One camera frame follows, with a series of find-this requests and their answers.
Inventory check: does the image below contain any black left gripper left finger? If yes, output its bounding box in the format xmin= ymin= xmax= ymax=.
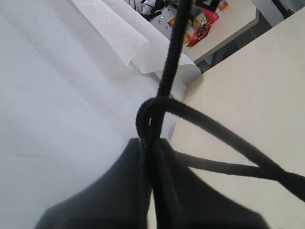
xmin=35 ymin=138 xmax=151 ymax=229

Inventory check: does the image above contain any black cord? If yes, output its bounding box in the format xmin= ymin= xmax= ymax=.
xmin=135 ymin=0 xmax=305 ymax=203

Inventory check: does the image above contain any white background table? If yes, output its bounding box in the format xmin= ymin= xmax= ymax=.
xmin=150 ymin=0 xmax=260 ymax=65

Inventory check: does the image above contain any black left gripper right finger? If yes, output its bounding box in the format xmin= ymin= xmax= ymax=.
xmin=152 ymin=139 xmax=269 ymax=229

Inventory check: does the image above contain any colourful clutter on table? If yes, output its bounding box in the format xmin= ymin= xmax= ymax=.
xmin=183 ymin=0 xmax=228 ymax=48

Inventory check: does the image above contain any white curtain backdrop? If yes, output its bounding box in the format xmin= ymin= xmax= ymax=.
xmin=0 ymin=0 xmax=203 ymax=229

